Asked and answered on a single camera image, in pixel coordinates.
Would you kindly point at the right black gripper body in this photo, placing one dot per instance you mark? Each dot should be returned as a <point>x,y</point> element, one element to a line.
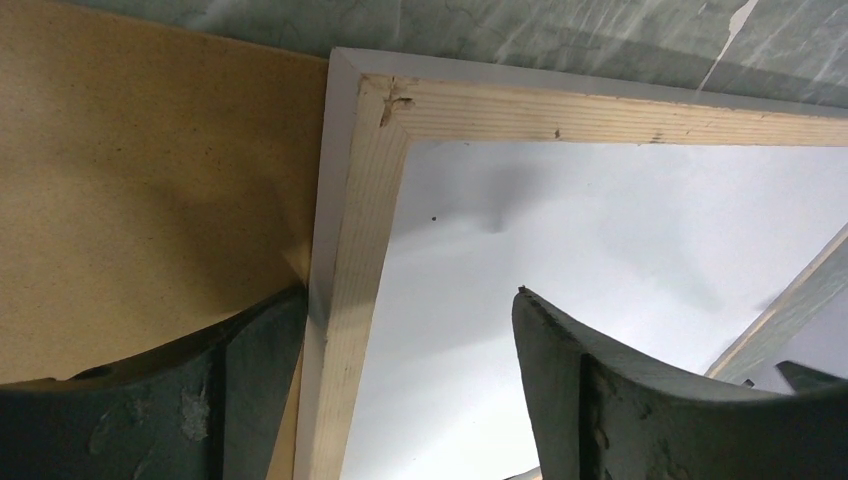
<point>803,378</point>

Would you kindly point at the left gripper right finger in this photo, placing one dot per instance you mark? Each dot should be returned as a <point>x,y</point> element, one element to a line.
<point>599,409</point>

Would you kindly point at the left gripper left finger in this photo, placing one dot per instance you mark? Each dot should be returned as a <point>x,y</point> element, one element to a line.
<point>205,406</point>

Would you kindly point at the wooden picture frame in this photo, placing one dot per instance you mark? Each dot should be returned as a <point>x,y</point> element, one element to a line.
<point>378,104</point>

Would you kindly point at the brown cardboard backing board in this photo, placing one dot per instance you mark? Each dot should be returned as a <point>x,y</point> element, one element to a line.
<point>154,182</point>

